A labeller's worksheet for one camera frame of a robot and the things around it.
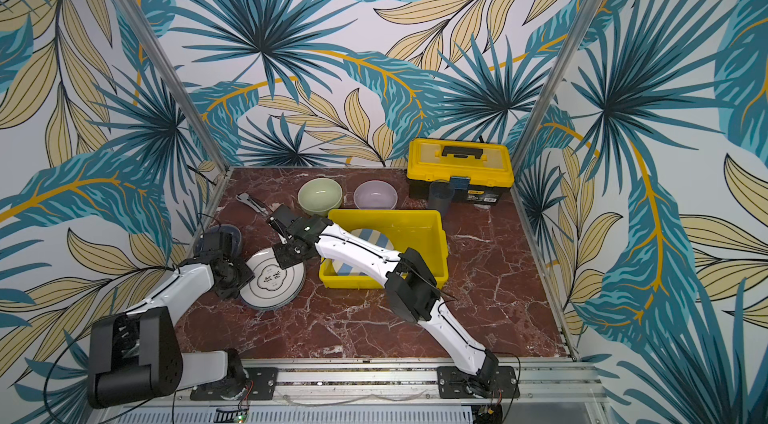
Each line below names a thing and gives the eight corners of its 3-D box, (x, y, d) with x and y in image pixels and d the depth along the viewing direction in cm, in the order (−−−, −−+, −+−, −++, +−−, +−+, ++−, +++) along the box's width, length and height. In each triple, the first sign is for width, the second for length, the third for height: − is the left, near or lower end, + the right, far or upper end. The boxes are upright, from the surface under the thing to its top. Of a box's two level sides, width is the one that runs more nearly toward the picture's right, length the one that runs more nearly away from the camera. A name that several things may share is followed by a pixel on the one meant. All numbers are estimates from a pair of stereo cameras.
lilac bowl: (353, 216, 107) (352, 206, 102) (355, 190, 114) (354, 180, 110) (396, 216, 107) (397, 206, 102) (396, 191, 115) (397, 180, 110)
